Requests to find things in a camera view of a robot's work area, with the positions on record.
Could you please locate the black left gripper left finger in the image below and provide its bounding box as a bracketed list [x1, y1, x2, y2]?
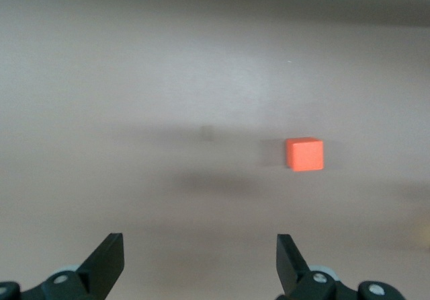
[0, 233, 126, 300]

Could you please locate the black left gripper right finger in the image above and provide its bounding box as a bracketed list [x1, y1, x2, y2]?
[275, 233, 406, 300]

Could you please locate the orange block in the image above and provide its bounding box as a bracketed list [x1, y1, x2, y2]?
[285, 137, 325, 173]

